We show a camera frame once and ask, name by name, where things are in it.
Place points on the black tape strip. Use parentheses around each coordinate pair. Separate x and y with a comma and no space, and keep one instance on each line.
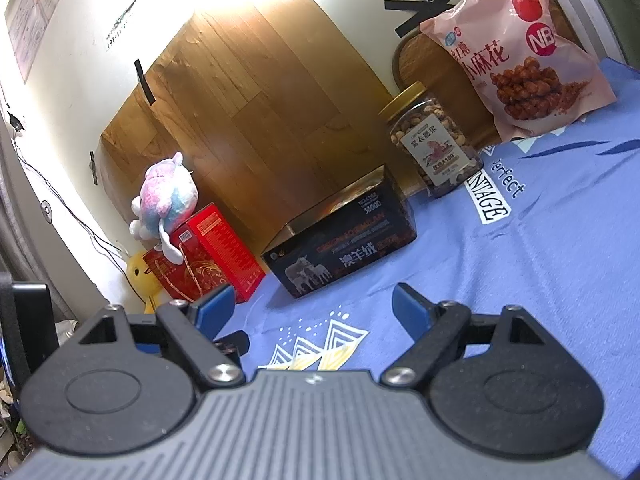
(92,167)
(417,24)
(144,82)
(407,4)

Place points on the red gift box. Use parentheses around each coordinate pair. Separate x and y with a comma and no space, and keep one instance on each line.
(220,245)

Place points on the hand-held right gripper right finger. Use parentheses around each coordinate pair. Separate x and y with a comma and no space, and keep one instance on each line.
(410,310)

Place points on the clear nut jar gold lid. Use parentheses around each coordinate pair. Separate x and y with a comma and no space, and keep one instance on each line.
(435,150)

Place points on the pink and blue plush toy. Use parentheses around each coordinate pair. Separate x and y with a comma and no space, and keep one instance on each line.
(165,195)

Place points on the blue printed cloth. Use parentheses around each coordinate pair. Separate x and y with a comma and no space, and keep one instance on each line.
(500,270)

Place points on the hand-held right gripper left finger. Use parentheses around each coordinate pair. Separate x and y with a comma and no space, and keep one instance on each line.
(215,305)

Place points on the wall poster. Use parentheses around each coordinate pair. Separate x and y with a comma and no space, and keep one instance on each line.
(35,20)

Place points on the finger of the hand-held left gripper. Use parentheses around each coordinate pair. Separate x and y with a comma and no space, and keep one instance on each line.
(149,348)
(237,342)

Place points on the pink snack bag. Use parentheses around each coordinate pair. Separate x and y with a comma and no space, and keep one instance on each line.
(500,35)

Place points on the yellow plush toy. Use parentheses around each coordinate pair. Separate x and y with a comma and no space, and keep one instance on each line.
(140,272)

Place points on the black cardboard box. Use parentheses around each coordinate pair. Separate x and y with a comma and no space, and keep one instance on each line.
(350,255)

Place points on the printed wall sticker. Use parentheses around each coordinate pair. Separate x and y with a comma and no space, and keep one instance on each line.
(122,20)

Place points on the large wood-grain panel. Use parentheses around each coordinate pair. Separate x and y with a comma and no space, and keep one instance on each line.
(250,110)

